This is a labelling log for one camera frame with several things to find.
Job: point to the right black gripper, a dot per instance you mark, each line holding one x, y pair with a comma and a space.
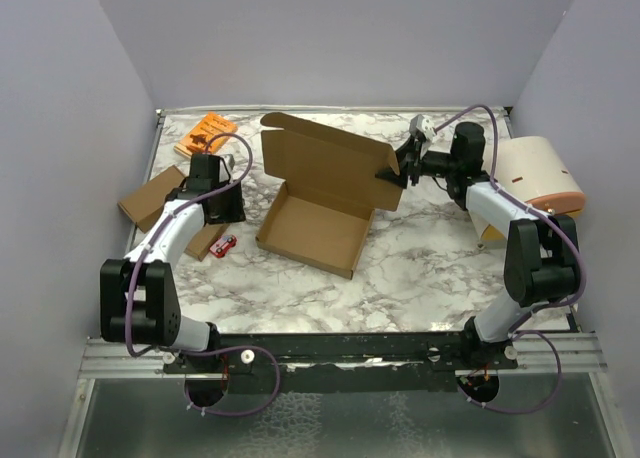
412, 161

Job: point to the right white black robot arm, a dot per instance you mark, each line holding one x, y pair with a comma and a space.
542, 268

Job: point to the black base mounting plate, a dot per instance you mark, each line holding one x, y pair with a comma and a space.
271, 365

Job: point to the orange booklet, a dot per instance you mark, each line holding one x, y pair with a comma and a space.
196, 140

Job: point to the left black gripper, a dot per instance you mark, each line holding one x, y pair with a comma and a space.
236, 212

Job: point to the brown cardboard box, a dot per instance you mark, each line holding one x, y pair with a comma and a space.
145, 205
198, 247
325, 206

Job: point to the aluminium rail frame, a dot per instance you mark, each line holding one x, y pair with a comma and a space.
428, 266

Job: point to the cream toy bread bin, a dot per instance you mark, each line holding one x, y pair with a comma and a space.
530, 169

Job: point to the folded flat brown cardboard box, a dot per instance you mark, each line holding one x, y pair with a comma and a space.
198, 247

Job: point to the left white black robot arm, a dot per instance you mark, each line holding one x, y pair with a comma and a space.
139, 303

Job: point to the small red toy car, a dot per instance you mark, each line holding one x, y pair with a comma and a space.
223, 245

